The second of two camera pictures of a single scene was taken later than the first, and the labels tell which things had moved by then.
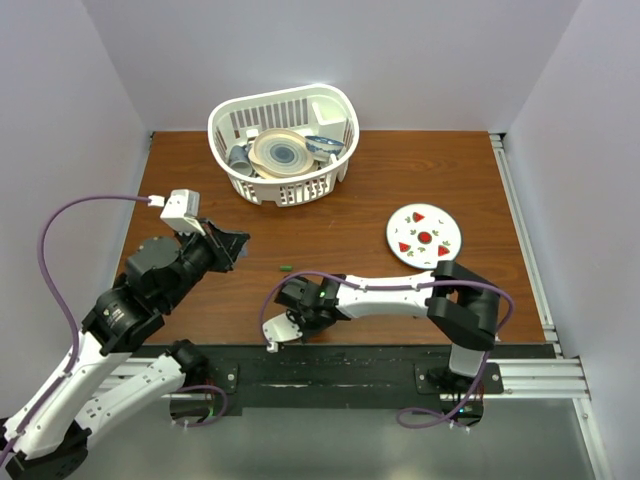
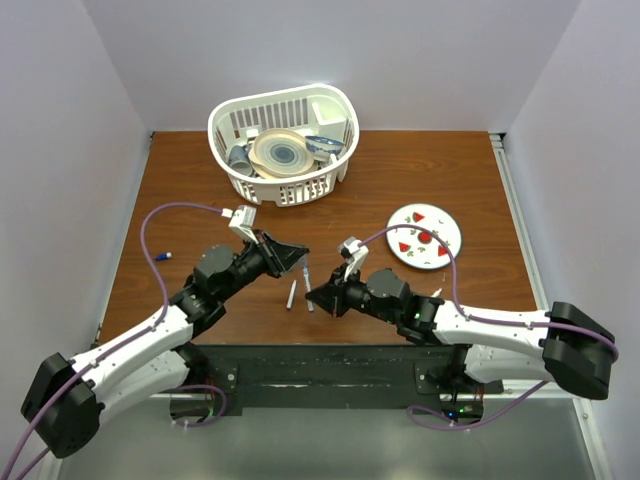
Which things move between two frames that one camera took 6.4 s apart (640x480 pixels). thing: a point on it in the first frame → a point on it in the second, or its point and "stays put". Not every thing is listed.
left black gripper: (226, 246) → (285, 254)
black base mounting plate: (452, 376) stays put
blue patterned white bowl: (322, 148) stays put
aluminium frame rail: (553, 377) stays put
